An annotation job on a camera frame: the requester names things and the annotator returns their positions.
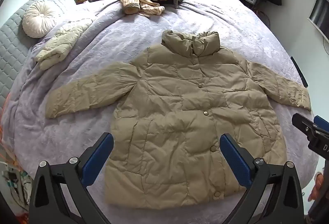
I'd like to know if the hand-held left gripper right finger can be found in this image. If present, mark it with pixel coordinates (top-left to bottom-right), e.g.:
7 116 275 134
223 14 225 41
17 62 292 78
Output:
220 133 305 224

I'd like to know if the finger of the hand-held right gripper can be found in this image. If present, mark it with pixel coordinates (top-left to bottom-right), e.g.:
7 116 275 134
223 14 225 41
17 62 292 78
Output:
292 113 315 138
314 115 329 135

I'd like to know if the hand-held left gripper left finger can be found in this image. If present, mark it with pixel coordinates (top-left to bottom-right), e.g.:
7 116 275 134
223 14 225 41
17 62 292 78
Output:
29 132 114 224

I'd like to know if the olive puffer jacket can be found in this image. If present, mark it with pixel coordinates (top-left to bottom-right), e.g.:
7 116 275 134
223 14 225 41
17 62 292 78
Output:
45 30 312 206

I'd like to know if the person's right hand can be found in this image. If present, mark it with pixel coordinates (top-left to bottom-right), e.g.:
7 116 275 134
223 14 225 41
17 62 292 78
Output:
308 171 325 202

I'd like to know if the cream quilted jacket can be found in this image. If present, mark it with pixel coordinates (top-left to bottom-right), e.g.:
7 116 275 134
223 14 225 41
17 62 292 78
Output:
35 19 93 71

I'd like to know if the bed with lilac cover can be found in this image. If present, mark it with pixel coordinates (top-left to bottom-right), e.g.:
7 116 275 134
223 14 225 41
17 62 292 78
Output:
10 0 322 224

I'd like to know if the grey quilted headboard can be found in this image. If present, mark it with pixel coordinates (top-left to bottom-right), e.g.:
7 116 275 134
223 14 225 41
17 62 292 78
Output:
0 0 78 111

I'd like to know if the round cream cushion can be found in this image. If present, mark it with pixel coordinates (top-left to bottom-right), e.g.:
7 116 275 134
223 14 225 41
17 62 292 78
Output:
22 0 57 39

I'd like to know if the tangle of cables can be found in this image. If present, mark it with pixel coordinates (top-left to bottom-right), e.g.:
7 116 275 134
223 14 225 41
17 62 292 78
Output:
0 157 32 215

